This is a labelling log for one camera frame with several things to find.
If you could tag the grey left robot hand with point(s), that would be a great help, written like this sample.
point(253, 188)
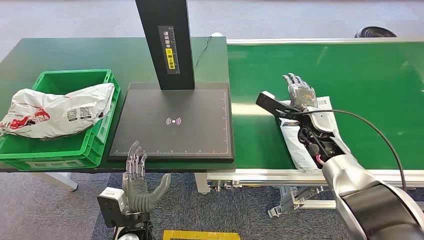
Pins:
point(136, 195)

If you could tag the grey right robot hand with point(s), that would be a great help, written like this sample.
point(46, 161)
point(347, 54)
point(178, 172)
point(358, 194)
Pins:
point(301, 92)

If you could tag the white package with black print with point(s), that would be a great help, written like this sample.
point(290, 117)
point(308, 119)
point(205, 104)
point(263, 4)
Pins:
point(294, 145)

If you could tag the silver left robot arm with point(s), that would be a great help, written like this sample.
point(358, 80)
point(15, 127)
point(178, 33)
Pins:
point(129, 236)

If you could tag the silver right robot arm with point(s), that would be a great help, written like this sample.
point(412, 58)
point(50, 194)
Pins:
point(351, 175)

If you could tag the black weighing device with column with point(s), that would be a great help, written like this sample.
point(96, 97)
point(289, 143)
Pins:
point(172, 139)

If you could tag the green plastic basket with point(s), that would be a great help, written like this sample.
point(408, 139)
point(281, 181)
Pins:
point(66, 152)

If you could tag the white package with red print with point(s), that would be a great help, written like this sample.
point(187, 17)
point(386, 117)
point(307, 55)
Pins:
point(49, 112)

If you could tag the green conveyor belt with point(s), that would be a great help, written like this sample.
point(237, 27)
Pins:
point(357, 66)

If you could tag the dark blue floor mat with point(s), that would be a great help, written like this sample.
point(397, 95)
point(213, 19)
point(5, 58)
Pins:
point(198, 212)

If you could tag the white upright table leg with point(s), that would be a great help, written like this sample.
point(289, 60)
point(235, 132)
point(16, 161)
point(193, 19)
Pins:
point(202, 184)

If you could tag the white slanted table foot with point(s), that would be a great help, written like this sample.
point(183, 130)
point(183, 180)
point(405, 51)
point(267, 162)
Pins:
point(63, 181)

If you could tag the black ribbed round object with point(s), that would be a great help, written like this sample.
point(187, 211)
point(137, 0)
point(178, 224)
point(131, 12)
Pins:
point(374, 33)

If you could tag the small white round object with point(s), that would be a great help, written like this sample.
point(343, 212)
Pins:
point(217, 34)

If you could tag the yellow and black column label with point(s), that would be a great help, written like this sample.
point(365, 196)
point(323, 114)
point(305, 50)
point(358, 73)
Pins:
point(169, 59)

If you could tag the dark green table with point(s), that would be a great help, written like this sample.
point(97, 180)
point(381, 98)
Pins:
point(82, 53)

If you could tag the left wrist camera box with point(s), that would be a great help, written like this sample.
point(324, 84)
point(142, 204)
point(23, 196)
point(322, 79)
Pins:
point(111, 198)

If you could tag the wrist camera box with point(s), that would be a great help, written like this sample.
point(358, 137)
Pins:
point(268, 101)
point(111, 198)

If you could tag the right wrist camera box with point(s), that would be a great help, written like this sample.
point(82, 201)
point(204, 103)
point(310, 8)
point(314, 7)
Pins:
point(268, 101)

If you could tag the yellow floor tape frame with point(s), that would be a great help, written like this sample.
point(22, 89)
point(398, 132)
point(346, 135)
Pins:
point(198, 234)

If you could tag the aluminium conveyor frame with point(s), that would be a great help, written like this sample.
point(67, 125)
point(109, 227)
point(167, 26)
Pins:
point(265, 177)

